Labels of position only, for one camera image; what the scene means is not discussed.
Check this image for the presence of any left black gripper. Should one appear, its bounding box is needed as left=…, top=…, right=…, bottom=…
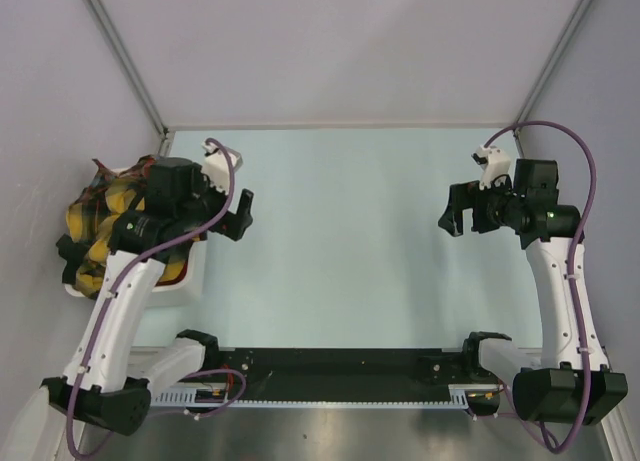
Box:
left=176, top=163, right=252, bottom=240

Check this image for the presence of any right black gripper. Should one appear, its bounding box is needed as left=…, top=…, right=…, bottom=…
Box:
left=438, top=174, right=524, bottom=236

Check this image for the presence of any yellow plaid shirt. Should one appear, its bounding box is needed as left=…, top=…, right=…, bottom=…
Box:
left=65, top=175, right=166, bottom=300

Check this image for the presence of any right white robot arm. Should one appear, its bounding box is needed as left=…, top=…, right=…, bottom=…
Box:
left=438, top=152, right=628, bottom=426

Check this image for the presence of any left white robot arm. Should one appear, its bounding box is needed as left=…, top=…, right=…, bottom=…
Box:
left=41, top=147, right=253, bottom=435

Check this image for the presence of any white laundry basket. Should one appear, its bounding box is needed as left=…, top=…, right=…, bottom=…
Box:
left=64, top=165, right=207, bottom=310

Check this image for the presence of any red blue plaid shirt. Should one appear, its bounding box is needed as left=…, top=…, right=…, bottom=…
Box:
left=77, top=155, right=157, bottom=203

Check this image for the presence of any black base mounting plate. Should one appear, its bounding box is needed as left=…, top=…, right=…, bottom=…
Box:
left=215, top=348, right=498, bottom=404

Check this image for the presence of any dark striped shirt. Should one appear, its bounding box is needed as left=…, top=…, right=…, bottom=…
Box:
left=56, top=234, right=89, bottom=285

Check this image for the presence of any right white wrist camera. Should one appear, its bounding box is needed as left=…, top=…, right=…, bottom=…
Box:
left=472, top=146, right=511, bottom=190

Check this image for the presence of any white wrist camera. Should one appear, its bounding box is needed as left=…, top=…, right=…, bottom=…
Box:
left=202, top=138, right=243, bottom=194
left=472, top=146, right=511, bottom=190

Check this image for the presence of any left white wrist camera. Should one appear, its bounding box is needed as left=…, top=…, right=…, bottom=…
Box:
left=202, top=138, right=243, bottom=194

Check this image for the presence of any white slotted cable duct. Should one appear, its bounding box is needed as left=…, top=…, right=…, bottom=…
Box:
left=149, top=384, right=474, bottom=410

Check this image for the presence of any right aluminium frame post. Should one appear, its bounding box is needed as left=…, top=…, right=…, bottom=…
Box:
left=512, top=0, right=604, bottom=137

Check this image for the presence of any aluminium frame post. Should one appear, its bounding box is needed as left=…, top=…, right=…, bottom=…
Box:
left=512, top=0, right=604, bottom=137
left=83, top=0, right=169, bottom=149

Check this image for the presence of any left aluminium frame post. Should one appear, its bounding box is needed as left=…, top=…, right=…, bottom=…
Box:
left=83, top=0, right=169, bottom=149

